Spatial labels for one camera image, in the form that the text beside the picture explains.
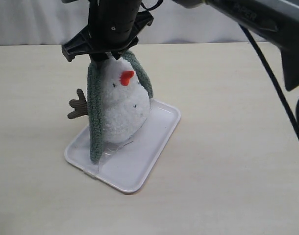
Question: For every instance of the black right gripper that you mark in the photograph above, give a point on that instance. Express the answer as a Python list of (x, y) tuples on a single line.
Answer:
[(113, 28)]

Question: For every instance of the green knitted scarf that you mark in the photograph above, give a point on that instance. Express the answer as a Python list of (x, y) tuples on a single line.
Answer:
[(97, 144)]

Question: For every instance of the white plush snowman toy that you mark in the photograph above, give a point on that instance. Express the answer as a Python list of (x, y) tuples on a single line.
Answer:
[(125, 103)]

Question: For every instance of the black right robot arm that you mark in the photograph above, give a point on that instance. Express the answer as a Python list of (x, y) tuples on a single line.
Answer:
[(276, 21)]

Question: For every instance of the white backdrop curtain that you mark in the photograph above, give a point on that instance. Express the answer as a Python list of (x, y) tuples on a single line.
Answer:
[(51, 22)]

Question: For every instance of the white plastic tray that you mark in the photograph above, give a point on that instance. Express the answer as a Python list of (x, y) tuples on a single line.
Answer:
[(126, 167)]

